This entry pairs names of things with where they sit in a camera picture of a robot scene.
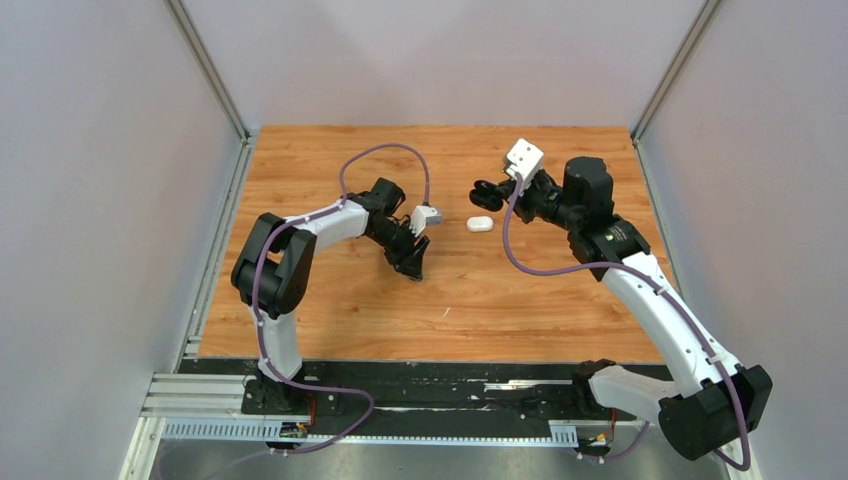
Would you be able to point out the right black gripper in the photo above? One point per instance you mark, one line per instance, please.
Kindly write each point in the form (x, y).
(520, 204)

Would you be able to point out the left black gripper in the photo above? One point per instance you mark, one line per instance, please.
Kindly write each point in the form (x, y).
(409, 260)

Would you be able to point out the black earbud charging case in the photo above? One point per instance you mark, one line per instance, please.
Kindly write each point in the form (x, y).
(489, 196)

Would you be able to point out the white earbud charging case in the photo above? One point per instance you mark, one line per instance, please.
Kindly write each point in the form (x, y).
(480, 224)

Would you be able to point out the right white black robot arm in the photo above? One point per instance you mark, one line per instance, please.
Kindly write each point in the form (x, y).
(711, 402)

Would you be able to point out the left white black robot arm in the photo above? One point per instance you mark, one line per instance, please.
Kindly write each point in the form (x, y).
(272, 271)

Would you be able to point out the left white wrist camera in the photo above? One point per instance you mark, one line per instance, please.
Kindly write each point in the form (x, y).
(422, 216)

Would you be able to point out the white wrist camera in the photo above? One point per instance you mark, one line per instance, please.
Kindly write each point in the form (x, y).
(523, 159)
(422, 216)

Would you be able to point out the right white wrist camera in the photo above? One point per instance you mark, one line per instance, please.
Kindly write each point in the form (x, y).
(523, 159)

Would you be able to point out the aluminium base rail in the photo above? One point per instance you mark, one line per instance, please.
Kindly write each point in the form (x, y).
(331, 389)

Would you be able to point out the right aluminium corner post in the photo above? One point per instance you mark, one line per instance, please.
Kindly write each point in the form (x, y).
(687, 47)

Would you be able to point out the aluminium corner post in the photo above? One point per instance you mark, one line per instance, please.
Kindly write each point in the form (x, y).
(194, 41)
(687, 47)

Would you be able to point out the left aluminium corner post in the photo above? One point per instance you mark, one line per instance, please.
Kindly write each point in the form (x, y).
(194, 41)

